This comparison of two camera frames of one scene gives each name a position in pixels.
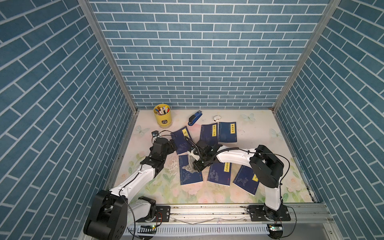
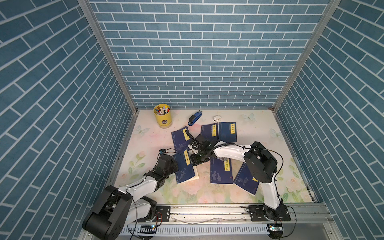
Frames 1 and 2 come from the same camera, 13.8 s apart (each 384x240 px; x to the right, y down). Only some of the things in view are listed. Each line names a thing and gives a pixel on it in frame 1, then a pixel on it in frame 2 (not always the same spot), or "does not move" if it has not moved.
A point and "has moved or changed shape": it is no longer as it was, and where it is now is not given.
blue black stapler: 194,118 does not move
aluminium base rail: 222,214 does not move
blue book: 182,145 does not move
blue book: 186,177 has moved or changed shape
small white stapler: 217,118 does not move
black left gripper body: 168,149 → 172,168
